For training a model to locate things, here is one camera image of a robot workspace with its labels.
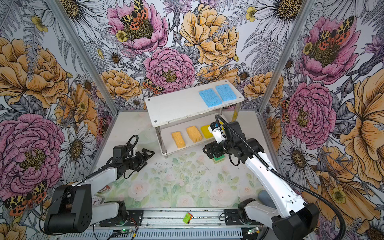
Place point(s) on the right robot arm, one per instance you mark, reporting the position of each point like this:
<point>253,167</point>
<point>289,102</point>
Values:
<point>291,218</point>

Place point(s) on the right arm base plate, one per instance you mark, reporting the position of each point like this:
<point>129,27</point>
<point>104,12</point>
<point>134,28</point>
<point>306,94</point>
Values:
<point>233,218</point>

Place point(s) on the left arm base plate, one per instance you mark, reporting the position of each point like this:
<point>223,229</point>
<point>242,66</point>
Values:
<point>132,218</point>

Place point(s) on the yellow sponge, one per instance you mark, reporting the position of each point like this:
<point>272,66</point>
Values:
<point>206,133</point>

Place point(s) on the green sponge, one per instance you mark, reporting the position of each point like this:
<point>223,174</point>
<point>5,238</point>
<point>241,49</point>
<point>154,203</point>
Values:
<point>217,160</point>

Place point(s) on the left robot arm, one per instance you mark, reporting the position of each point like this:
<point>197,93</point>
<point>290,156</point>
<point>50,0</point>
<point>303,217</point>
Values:
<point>72,209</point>

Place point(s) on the blue grey oval pad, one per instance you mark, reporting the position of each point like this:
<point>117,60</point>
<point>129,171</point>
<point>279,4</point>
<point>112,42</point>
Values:
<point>265,199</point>

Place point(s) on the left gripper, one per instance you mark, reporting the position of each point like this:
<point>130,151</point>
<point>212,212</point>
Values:
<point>142,160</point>

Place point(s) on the green orange small block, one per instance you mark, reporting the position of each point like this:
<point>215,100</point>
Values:
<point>187,218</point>

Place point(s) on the white two-tier shelf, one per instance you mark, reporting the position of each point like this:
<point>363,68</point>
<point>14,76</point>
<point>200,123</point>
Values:
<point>179,110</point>

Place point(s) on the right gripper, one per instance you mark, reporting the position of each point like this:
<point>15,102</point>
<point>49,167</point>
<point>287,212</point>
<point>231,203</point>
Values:
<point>215,145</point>

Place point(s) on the blue sponge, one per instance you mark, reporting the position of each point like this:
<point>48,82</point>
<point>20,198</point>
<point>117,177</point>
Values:
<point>210,98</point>
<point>226,93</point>

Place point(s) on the aluminium front rail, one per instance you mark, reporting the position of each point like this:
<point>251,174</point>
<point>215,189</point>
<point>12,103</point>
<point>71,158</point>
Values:
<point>178,224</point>

